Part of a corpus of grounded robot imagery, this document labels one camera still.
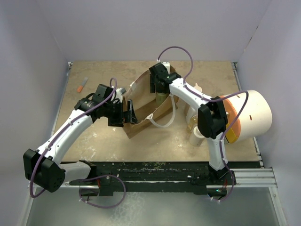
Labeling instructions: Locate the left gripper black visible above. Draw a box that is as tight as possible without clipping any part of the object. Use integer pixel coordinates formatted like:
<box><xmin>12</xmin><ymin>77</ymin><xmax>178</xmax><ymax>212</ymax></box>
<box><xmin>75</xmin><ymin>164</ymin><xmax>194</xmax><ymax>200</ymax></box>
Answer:
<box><xmin>103</xmin><ymin>100</ymin><xmax>138</xmax><ymax>127</ymax></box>

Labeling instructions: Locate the brown burlap canvas bag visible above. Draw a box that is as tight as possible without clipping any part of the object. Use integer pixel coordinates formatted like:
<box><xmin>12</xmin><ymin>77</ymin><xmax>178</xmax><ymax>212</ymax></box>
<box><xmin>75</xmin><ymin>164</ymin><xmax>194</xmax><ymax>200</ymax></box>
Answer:
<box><xmin>123</xmin><ymin>70</ymin><xmax>172</xmax><ymax>138</ymax></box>

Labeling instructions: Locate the beige jar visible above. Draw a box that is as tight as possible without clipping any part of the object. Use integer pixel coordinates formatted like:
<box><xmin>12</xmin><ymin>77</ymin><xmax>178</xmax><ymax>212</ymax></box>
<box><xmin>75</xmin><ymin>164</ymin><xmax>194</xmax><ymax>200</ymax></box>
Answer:
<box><xmin>155</xmin><ymin>93</ymin><xmax>169</xmax><ymax>106</ymax></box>

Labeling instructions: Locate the tan pump lotion bottle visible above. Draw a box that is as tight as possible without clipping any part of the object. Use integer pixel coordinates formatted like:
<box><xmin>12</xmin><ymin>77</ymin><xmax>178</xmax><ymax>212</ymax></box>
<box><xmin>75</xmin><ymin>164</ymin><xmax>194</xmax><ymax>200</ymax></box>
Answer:
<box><xmin>194</xmin><ymin>83</ymin><xmax>203</xmax><ymax>92</ymax></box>

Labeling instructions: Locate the white bottle with black cap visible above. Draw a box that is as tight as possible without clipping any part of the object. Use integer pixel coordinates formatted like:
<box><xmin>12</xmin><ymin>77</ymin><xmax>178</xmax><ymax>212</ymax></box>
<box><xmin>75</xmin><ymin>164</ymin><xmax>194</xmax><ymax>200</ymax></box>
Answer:
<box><xmin>185</xmin><ymin>107</ymin><xmax>196</xmax><ymax>123</ymax></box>

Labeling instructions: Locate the clear amber liquid bottle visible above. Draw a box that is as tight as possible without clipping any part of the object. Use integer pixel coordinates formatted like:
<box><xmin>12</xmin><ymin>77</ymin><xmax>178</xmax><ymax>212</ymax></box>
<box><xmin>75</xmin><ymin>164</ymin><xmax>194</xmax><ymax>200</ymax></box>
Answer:
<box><xmin>186</xmin><ymin>115</ymin><xmax>198</xmax><ymax>133</ymax></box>

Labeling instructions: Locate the cream round bottle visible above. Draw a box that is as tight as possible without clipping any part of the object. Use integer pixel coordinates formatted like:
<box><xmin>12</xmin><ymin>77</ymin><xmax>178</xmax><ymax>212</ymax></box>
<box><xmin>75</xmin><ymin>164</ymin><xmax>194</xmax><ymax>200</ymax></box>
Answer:
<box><xmin>189</xmin><ymin>126</ymin><xmax>205</xmax><ymax>146</ymax></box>

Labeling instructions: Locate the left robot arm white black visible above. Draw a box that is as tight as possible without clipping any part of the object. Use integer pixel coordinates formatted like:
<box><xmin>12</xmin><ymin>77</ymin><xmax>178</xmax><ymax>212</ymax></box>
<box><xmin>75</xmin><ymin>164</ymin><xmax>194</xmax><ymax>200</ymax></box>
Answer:
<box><xmin>23</xmin><ymin>84</ymin><xmax>138</xmax><ymax>198</ymax></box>

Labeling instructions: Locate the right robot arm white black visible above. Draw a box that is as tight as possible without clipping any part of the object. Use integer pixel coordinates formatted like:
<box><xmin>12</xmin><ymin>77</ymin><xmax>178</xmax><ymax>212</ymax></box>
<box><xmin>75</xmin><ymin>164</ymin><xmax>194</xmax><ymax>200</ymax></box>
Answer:
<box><xmin>149</xmin><ymin>63</ymin><xmax>229</xmax><ymax>184</ymax></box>

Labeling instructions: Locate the small orange capped tube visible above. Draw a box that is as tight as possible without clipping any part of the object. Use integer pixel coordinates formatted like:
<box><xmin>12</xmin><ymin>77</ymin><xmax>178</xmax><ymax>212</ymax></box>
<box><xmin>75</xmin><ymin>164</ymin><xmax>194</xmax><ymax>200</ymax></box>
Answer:
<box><xmin>77</xmin><ymin>77</ymin><xmax>88</xmax><ymax>93</ymax></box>

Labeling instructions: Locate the cream cylinder with orange lid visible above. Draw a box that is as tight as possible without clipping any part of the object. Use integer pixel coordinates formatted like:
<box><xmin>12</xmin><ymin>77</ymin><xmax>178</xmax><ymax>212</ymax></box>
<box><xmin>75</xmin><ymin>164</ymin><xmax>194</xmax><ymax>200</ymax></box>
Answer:
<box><xmin>223</xmin><ymin>90</ymin><xmax>272</xmax><ymax>144</ymax></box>

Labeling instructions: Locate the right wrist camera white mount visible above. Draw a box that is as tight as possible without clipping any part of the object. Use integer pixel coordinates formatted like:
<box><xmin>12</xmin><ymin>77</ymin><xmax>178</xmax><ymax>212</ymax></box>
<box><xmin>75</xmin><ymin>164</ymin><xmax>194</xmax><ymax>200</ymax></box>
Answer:
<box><xmin>157</xmin><ymin>60</ymin><xmax>170</xmax><ymax>71</ymax></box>

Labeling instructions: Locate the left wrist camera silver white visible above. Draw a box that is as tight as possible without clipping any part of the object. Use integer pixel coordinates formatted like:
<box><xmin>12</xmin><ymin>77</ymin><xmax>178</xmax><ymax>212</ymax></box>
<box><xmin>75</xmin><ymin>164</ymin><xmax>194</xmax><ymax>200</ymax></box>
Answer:
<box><xmin>116</xmin><ymin>87</ymin><xmax>127</xmax><ymax>102</ymax></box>

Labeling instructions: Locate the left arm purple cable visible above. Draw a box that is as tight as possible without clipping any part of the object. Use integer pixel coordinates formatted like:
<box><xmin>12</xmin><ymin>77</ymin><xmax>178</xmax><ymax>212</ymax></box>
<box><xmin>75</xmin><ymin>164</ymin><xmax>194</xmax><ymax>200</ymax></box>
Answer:
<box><xmin>29</xmin><ymin>77</ymin><xmax>118</xmax><ymax>198</ymax></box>

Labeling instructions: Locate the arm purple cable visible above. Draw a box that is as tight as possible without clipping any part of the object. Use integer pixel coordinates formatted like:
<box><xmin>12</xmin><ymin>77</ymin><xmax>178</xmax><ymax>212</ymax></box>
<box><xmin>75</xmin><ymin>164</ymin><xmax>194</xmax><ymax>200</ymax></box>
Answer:
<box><xmin>157</xmin><ymin>46</ymin><xmax>249</xmax><ymax>170</ymax></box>
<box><xmin>29</xmin><ymin>77</ymin><xmax>118</xmax><ymax>198</ymax></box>

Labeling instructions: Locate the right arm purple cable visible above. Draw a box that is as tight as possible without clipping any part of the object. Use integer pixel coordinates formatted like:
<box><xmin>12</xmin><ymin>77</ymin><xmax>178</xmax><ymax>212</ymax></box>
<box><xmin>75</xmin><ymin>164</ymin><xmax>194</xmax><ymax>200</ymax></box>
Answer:
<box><xmin>157</xmin><ymin>46</ymin><xmax>249</xmax><ymax>170</ymax></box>

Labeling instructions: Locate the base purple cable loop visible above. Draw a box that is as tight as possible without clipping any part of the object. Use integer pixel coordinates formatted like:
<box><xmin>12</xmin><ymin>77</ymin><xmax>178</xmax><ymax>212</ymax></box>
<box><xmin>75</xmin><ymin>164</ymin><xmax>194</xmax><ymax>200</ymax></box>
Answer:
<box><xmin>79</xmin><ymin>174</ymin><xmax>127</xmax><ymax>209</ymax></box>

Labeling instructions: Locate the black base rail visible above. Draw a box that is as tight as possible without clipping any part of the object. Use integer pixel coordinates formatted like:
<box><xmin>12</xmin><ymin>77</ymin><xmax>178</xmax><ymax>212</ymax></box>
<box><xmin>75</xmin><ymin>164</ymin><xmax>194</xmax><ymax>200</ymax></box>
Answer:
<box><xmin>70</xmin><ymin>161</ymin><xmax>236</xmax><ymax>196</ymax></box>

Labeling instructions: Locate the aluminium frame rail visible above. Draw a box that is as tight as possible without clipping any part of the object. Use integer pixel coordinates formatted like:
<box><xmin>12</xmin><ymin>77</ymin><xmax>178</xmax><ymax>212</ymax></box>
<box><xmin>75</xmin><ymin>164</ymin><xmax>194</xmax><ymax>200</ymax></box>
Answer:
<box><xmin>231</xmin><ymin>61</ymin><xmax>278</xmax><ymax>189</ymax></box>

